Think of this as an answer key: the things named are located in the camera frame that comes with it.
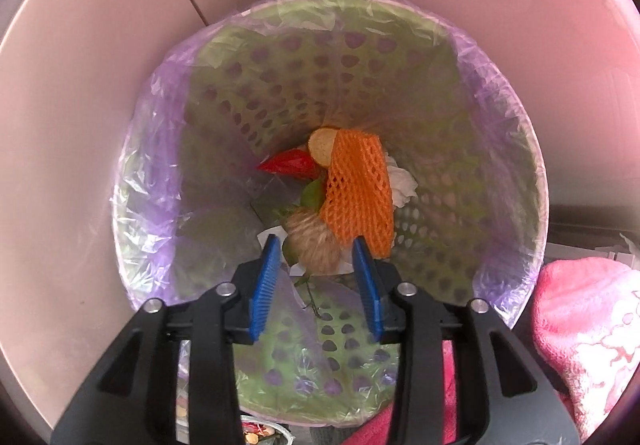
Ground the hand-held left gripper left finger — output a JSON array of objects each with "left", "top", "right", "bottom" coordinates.
[{"left": 50, "top": 234, "right": 281, "bottom": 445}]

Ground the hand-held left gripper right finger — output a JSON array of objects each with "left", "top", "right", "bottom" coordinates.
[{"left": 351, "top": 235, "right": 583, "bottom": 445}]

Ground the orange foam fruit net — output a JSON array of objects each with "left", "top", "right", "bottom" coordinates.
[{"left": 322, "top": 129, "right": 396, "bottom": 260}]

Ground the purple plastic bin liner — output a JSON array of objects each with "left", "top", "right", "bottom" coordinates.
[{"left": 111, "top": 0, "right": 547, "bottom": 426}]

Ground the green perforated trash bin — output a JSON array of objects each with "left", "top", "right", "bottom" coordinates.
[{"left": 111, "top": 0, "right": 549, "bottom": 428}]

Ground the jute twine ball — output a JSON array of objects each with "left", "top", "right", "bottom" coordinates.
[{"left": 282, "top": 210, "right": 344, "bottom": 276}]

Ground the green leaf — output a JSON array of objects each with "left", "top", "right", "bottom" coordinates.
[{"left": 299, "top": 177, "right": 327, "bottom": 212}]

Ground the white crumpled tissue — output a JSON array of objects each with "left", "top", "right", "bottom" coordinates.
[{"left": 387, "top": 165, "right": 419, "bottom": 208}]

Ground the red chili pepper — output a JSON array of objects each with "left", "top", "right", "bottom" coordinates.
[{"left": 257, "top": 148, "right": 318, "bottom": 179}]

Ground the clear bowl with food scraps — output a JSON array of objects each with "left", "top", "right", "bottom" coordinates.
[{"left": 239, "top": 416, "right": 295, "bottom": 445}]

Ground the tan round bread piece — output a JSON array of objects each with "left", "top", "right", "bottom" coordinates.
[{"left": 307, "top": 127, "right": 342, "bottom": 169}]

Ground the pink floral fleece cloth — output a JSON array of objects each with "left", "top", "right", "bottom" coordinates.
[{"left": 350, "top": 259, "right": 640, "bottom": 445}]

